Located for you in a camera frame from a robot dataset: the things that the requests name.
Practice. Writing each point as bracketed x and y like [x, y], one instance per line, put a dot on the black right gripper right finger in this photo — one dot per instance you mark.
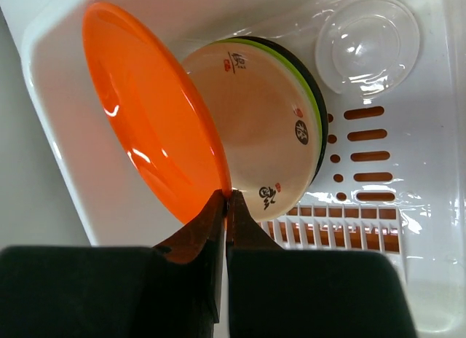
[274, 292]

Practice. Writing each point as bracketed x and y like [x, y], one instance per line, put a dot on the green plate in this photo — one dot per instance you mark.
[302, 83]

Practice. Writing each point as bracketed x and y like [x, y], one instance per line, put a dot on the orange plastic plate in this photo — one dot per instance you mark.
[156, 112]

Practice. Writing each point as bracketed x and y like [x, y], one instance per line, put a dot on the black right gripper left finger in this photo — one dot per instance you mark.
[170, 290]

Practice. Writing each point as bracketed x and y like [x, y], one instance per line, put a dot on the black plate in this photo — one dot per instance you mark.
[313, 86]

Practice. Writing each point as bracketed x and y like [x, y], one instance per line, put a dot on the white plastic bin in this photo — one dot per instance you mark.
[394, 169]

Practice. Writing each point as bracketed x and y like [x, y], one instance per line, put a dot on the cream patterned plate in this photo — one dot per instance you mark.
[267, 119]

